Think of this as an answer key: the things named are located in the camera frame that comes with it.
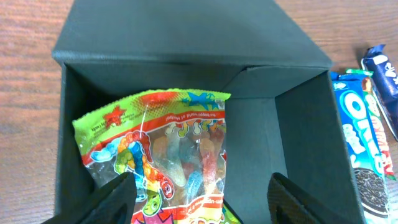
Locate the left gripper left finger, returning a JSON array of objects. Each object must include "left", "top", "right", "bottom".
[{"left": 43, "top": 172, "right": 137, "bottom": 224}]

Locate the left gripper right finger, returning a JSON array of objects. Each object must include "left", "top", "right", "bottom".
[{"left": 267, "top": 172, "right": 350, "bottom": 224}]

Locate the Haribo gummy worms bag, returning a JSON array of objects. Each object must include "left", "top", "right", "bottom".
[{"left": 73, "top": 88, "right": 239, "bottom": 223}]

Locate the blue Oreo cookie pack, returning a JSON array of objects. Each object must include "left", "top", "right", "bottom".
[{"left": 330, "top": 72, "right": 391, "bottom": 223}]

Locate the dark green open box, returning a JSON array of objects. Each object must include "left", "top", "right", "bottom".
[{"left": 52, "top": 1, "right": 364, "bottom": 223}]

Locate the blue Dairy Milk bar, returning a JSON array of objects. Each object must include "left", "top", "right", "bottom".
[{"left": 360, "top": 44, "right": 397, "bottom": 140}]

